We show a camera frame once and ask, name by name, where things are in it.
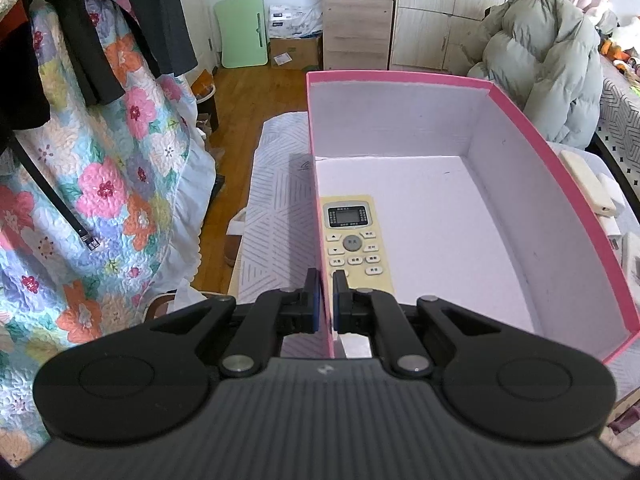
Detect black hanging garment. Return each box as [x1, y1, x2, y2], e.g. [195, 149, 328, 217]
[0, 0, 126, 155]

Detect light wooden wardrobe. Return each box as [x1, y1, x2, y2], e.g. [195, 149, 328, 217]
[388, 0, 559, 81]

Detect beige remote with grey buttons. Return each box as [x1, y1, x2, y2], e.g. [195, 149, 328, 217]
[320, 195, 397, 307]

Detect beige remote with red buttons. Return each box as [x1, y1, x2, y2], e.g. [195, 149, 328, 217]
[559, 149, 617, 217]

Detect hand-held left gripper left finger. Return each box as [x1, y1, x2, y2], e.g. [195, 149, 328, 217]
[150, 267, 321, 379]

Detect white plush toy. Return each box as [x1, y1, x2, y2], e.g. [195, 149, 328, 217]
[586, 0, 620, 32]

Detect beige remote with large screen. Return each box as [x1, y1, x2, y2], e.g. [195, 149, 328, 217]
[607, 217, 640, 287]

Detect pink cardboard box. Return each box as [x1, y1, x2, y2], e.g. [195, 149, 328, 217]
[306, 71, 640, 367]

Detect wooden shelf cabinet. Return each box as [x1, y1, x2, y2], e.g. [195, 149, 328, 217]
[317, 0, 397, 72]

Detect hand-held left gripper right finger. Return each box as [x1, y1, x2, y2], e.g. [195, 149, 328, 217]
[332, 269, 502, 379]

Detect grey patterned cover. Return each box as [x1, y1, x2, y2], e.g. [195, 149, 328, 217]
[234, 110, 322, 307]

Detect patterned bed sheet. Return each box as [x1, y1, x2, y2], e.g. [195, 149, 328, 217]
[594, 54, 640, 192]

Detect brown cardboard box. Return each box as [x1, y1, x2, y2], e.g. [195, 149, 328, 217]
[268, 35, 324, 70]

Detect green folding table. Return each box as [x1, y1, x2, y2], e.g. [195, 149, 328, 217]
[213, 0, 267, 70]

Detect dark grey hanging garment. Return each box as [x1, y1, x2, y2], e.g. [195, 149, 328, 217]
[112, 0, 200, 79]

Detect grey green puffer jacket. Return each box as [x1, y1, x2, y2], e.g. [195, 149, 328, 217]
[467, 0, 604, 150]

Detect floral quilt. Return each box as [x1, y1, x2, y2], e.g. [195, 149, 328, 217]
[0, 0, 219, 467]

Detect dark bin with orange bag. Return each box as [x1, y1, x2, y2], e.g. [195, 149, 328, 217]
[192, 67, 220, 134]

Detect black belt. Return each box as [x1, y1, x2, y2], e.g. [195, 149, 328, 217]
[12, 136, 99, 252]

